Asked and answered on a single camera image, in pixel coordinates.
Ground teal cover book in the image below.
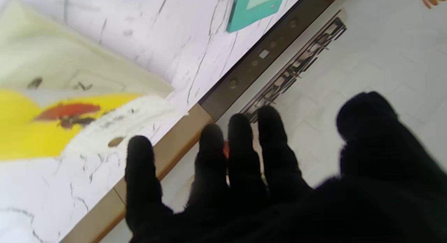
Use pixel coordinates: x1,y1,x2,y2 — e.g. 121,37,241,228
226,0,287,33

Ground yellow and white cover book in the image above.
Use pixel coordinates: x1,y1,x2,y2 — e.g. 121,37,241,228
0,0,178,161

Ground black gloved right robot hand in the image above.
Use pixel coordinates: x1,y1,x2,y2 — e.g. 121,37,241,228
125,91,447,243

